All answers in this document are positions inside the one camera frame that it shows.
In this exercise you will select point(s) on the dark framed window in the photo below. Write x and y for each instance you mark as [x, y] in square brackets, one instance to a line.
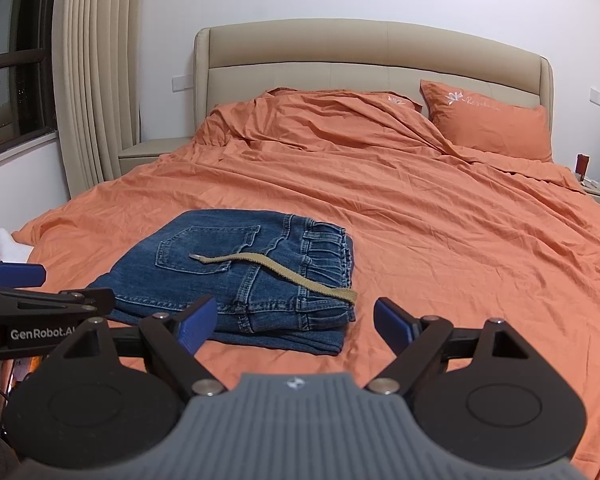
[10, 100]

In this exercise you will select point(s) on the orange pillow with flower print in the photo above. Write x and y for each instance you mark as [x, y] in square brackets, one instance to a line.
[380, 97]
[490, 125]

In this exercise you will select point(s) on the orange duvet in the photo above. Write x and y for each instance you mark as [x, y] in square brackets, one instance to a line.
[430, 240]

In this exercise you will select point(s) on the white charger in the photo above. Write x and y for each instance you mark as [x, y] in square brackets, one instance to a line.
[591, 181]

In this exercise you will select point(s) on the white wall socket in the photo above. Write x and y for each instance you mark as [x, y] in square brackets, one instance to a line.
[599, 96]
[182, 83]

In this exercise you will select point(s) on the white sock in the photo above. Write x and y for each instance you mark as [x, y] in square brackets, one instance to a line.
[7, 247]

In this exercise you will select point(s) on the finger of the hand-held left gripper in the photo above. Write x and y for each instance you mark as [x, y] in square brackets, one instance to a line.
[45, 296]
[15, 273]

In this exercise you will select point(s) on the blue denim pants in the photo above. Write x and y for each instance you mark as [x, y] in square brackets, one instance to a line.
[205, 240]

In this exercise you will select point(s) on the red container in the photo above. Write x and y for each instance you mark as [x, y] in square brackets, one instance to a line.
[582, 163]

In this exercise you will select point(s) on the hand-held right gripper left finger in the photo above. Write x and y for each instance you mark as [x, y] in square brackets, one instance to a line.
[198, 324]

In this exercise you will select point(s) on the beige curtain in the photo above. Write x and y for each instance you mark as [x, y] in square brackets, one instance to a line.
[100, 85]

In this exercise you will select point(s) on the beige padded headboard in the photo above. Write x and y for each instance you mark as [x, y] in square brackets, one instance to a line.
[355, 55]

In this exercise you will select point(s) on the tan woven belt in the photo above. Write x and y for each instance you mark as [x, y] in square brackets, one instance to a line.
[280, 269]

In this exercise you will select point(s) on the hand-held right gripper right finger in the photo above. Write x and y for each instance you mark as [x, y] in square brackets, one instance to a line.
[392, 327]

